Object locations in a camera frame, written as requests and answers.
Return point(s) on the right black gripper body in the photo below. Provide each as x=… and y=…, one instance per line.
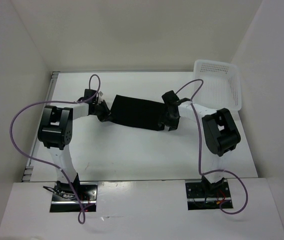
x=170, y=121

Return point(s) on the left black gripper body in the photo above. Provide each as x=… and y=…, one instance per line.
x=100, y=111

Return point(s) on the black skirt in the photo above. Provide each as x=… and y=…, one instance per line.
x=137, y=113

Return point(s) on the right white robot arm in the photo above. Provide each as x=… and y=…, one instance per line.
x=216, y=129

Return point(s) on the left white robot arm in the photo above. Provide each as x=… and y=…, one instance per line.
x=56, y=131

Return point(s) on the white perforated plastic basket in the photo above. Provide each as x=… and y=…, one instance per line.
x=222, y=85

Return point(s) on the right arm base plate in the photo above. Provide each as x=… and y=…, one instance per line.
x=199, y=199

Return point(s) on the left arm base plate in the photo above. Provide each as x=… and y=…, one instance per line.
x=66, y=202

